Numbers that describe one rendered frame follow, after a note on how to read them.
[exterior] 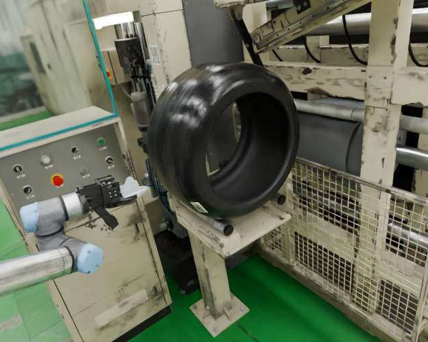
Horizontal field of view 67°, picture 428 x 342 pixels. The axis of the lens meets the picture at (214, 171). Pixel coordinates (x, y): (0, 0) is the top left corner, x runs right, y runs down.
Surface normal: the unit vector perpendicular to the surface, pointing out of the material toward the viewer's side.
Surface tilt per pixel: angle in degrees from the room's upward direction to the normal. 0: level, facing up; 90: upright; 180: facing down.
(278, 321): 0
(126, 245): 90
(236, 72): 43
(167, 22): 90
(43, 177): 90
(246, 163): 51
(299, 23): 90
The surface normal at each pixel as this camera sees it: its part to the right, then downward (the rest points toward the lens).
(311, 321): -0.14, -0.89
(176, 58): 0.58, 0.29
